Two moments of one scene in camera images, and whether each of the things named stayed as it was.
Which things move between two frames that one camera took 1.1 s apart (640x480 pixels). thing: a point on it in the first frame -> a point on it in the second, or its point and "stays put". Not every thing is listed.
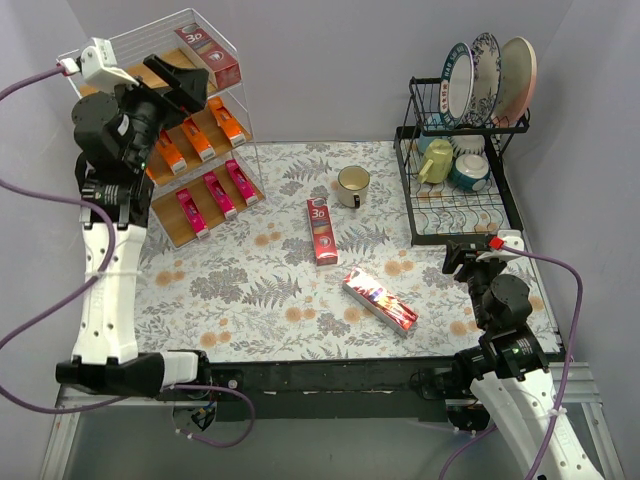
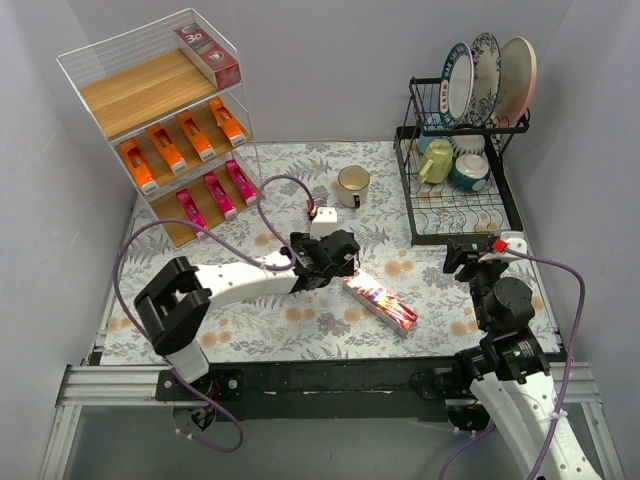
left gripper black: x=167 y=93 -> x=344 y=254
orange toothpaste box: x=226 y=121 stays put
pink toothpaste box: x=243 y=184 stays put
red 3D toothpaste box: x=379 y=301 stays put
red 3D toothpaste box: x=322 y=229 -> x=352 y=265
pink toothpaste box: x=221 y=195 stays put
